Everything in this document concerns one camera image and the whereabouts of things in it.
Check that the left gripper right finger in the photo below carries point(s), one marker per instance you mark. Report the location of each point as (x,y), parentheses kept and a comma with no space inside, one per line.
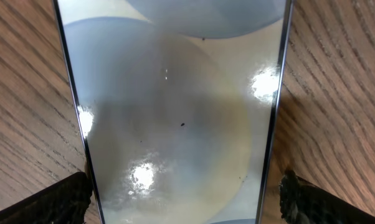
(301,202)

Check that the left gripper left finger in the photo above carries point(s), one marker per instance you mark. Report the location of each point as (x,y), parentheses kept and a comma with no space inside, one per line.
(64,202)

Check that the Samsung Galaxy smartphone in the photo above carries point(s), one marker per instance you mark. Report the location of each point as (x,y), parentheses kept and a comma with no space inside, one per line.
(176,102)

